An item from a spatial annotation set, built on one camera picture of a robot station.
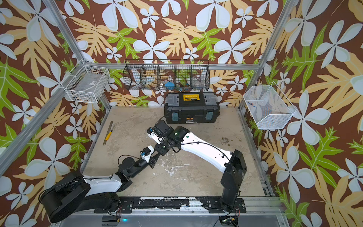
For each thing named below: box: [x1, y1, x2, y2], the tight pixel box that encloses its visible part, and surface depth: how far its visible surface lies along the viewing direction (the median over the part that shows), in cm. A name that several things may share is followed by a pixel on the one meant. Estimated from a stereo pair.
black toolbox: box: [164, 91, 221, 124], surface depth 103 cm
